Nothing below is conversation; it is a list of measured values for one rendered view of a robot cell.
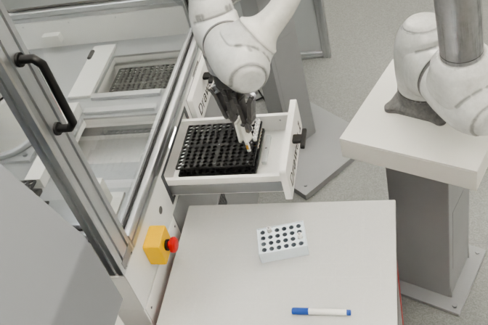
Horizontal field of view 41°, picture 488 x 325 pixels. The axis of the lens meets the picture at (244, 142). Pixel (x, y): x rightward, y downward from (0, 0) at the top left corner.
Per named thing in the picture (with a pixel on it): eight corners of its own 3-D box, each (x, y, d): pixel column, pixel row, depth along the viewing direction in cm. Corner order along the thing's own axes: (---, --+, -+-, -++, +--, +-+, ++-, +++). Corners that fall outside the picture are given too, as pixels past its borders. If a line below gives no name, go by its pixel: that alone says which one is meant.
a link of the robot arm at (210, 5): (193, 45, 155) (208, 73, 145) (176, -13, 144) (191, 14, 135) (235, 29, 156) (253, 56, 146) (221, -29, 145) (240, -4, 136)
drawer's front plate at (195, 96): (218, 70, 223) (210, 43, 216) (201, 127, 203) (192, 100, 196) (213, 70, 224) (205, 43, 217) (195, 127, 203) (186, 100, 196)
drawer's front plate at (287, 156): (302, 126, 193) (296, 98, 186) (293, 200, 172) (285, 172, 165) (296, 126, 193) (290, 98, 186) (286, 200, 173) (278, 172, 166)
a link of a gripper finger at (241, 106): (237, 82, 160) (241, 83, 159) (248, 117, 167) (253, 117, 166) (229, 92, 158) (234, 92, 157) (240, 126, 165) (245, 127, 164)
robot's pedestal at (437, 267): (486, 252, 243) (494, 96, 193) (459, 316, 227) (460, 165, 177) (409, 228, 259) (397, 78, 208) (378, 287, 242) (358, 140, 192)
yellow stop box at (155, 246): (176, 241, 168) (168, 224, 163) (169, 265, 163) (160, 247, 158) (157, 242, 169) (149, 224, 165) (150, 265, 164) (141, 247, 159)
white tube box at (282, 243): (305, 229, 172) (303, 220, 169) (309, 254, 166) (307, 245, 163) (259, 238, 173) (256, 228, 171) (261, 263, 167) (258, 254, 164)
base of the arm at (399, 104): (474, 79, 189) (474, 63, 186) (443, 127, 178) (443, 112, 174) (415, 67, 199) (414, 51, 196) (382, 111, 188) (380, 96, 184)
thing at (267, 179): (295, 126, 191) (291, 111, 187) (285, 192, 173) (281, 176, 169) (167, 134, 202) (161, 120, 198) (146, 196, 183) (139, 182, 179)
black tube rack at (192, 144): (266, 137, 190) (261, 120, 186) (258, 181, 178) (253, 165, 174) (194, 141, 196) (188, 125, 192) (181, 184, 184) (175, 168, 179)
